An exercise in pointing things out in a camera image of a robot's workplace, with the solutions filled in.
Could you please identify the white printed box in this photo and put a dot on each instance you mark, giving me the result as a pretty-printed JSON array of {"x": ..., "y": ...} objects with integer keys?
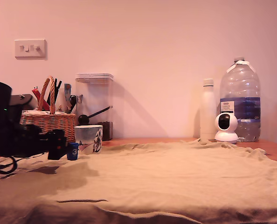
[{"x": 43, "y": 112}]

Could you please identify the white metal bottle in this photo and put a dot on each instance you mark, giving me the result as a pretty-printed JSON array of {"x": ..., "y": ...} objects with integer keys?
[{"x": 208, "y": 112}]

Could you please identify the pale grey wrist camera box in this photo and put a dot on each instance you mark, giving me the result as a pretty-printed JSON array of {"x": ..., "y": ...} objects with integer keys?
[{"x": 22, "y": 101}]

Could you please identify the black kitchen tongs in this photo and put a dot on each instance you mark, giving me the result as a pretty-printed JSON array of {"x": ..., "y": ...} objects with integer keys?
[{"x": 56, "y": 86}]

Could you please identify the beige cloth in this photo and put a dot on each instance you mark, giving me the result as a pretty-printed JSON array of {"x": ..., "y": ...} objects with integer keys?
[{"x": 152, "y": 177}]

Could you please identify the red kitchen tool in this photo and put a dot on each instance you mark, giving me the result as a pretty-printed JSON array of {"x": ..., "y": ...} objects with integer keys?
[{"x": 36, "y": 93}]

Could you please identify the blue coffee capsule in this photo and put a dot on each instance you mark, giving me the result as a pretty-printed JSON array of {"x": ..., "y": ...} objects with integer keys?
[{"x": 73, "y": 152}]

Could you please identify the large clear water bottle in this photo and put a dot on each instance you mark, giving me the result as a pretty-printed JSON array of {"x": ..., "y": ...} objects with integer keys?
[{"x": 240, "y": 88}]

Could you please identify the clear plastic storage container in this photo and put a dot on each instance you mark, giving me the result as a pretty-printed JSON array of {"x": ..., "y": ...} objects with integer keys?
[{"x": 94, "y": 95}]

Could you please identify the white wall light switch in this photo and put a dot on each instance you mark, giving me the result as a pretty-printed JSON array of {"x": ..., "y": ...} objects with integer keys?
[{"x": 30, "y": 49}]

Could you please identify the white cup with landscape print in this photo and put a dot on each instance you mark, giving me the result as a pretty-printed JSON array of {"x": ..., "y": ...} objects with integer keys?
[{"x": 87, "y": 137}]

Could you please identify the small white round camera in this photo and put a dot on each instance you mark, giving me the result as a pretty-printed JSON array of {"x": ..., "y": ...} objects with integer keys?
[{"x": 226, "y": 133}]

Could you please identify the black coffee scoop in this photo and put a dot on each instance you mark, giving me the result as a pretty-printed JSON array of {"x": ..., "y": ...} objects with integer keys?
[{"x": 83, "y": 119}]

